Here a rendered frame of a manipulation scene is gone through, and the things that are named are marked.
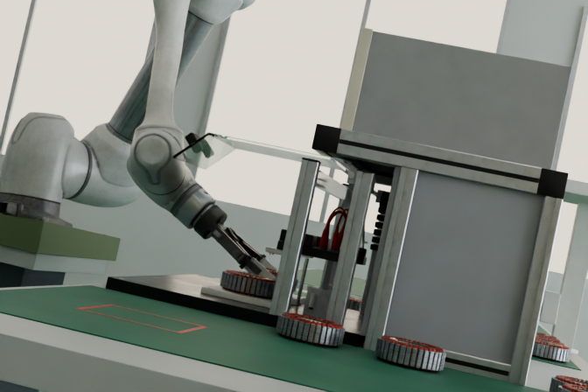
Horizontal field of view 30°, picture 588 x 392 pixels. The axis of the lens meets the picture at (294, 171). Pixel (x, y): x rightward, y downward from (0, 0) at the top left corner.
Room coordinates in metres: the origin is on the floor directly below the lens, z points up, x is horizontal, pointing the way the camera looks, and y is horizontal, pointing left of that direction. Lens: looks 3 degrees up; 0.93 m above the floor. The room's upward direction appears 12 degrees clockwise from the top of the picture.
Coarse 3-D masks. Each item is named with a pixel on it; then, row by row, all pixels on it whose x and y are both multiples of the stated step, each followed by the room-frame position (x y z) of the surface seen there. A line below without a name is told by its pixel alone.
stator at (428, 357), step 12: (384, 336) 1.77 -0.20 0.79; (384, 348) 1.75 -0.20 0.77; (396, 348) 1.73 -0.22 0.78; (408, 348) 1.72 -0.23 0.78; (420, 348) 1.72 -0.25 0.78; (432, 348) 1.74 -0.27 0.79; (384, 360) 1.75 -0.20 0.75; (396, 360) 1.73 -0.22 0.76; (408, 360) 1.72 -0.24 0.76; (420, 360) 1.72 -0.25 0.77; (432, 360) 1.73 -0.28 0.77
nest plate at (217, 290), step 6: (204, 288) 2.10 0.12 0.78; (210, 288) 2.10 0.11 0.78; (216, 288) 2.13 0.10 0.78; (210, 294) 2.09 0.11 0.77; (216, 294) 2.09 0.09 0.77; (222, 294) 2.09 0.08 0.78; (228, 294) 2.09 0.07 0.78; (234, 294) 2.09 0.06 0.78; (240, 294) 2.10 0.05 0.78; (240, 300) 2.08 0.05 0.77; (246, 300) 2.08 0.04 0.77; (252, 300) 2.08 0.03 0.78; (258, 300) 2.08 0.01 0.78; (264, 300) 2.08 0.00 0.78; (270, 300) 2.11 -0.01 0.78; (264, 306) 2.08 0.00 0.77
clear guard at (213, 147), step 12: (192, 144) 2.01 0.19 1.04; (204, 144) 2.05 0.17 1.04; (216, 144) 2.11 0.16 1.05; (228, 144) 2.16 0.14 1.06; (240, 144) 2.08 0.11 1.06; (252, 144) 2.01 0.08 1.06; (264, 144) 1.98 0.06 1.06; (180, 156) 2.02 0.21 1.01; (192, 156) 2.08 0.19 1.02; (204, 156) 2.13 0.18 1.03; (216, 156) 2.19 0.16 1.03; (276, 156) 2.19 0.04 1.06; (288, 156) 2.11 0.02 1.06; (300, 156) 2.04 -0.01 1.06; (312, 156) 1.97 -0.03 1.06; (324, 156) 1.96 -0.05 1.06; (204, 168) 2.23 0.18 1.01; (336, 168) 2.17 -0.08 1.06; (348, 168) 2.09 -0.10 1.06
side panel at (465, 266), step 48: (432, 192) 1.90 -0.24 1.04; (480, 192) 1.89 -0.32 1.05; (528, 192) 1.87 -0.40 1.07; (432, 240) 1.90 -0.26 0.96; (480, 240) 1.88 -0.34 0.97; (528, 240) 1.87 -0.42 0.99; (384, 288) 1.90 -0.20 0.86; (432, 288) 1.89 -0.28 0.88; (480, 288) 1.88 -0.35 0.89; (528, 288) 1.85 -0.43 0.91; (432, 336) 1.89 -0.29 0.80; (480, 336) 1.88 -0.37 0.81; (528, 336) 1.85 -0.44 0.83
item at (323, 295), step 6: (312, 288) 2.10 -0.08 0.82; (318, 288) 2.11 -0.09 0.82; (306, 294) 2.10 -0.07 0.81; (318, 294) 2.10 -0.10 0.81; (324, 294) 2.10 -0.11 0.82; (330, 294) 2.09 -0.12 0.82; (306, 300) 2.10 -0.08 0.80; (318, 300) 2.10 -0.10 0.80; (324, 300) 2.10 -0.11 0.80; (306, 306) 2.10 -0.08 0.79; (318, 306) 2.10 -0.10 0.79; (324, 306) 2.09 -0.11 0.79; (306, 312) 2.10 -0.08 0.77; (312, 312) 2.10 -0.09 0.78; (318, 312) 2.10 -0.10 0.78; (324, 312) 2.09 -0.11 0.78; (324, 318) 2.09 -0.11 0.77
